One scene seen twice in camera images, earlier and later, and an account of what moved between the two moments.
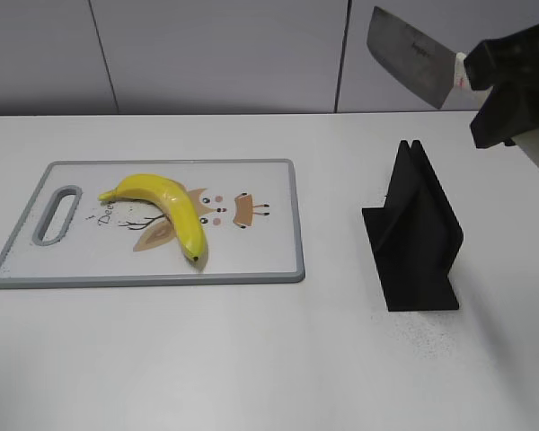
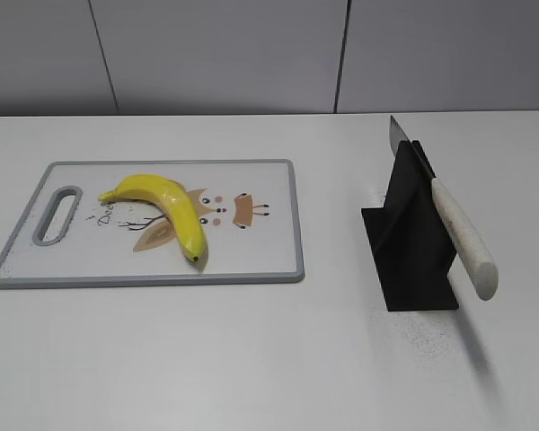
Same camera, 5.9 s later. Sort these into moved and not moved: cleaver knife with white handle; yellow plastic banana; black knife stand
Moved: cleaver knife with white handle
Not moved: yellow plastic banana; black knife stand
